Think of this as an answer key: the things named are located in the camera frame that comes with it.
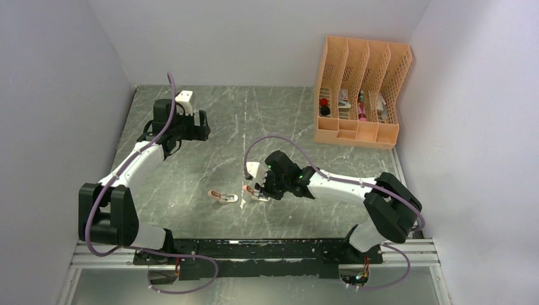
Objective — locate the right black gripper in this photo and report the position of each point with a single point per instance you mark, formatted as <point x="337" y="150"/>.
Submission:
<point x="266" y="189"/>

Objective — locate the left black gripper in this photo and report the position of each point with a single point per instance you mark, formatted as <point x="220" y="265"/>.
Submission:
<point x="196" y="133"/>

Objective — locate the pink stapler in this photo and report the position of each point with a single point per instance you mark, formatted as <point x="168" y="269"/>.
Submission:
<point x="255" y="194"/>
<point x="223" y="197"/>

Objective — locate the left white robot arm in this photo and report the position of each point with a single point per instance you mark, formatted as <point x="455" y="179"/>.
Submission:
<point x="107" y="212"/>

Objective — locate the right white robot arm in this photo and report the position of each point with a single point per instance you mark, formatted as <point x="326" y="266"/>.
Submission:
<point x="392" y="209"/>

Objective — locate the red black item in organizer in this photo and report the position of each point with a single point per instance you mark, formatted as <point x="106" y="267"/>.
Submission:
<point x="324" y="107"/>

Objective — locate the orange file organizer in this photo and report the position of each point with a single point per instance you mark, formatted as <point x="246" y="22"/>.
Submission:
<point x="356" y="92"/>

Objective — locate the pink items in organizer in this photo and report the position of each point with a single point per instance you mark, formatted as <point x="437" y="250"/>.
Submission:
<point x="344" y="106"/>

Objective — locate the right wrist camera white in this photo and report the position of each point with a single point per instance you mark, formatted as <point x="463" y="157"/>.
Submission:
<point x="257" y="172"/>

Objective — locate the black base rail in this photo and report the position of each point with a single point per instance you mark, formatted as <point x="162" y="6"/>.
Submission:
<point x="322" y="257"/>

